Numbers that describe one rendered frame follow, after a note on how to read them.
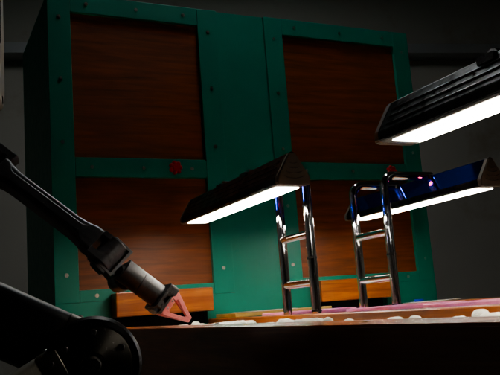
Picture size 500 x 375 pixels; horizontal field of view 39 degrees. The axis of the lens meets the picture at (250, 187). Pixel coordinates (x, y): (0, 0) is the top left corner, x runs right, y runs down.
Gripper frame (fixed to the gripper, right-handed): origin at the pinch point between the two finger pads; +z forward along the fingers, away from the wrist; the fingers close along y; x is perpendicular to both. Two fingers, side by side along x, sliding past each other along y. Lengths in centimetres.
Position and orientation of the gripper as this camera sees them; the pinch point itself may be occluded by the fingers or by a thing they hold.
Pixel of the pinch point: (187, 318)
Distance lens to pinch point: 173.6
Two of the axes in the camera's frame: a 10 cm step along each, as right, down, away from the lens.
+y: -4.1, 1.9, 8.9
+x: -5.1, 7.6, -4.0
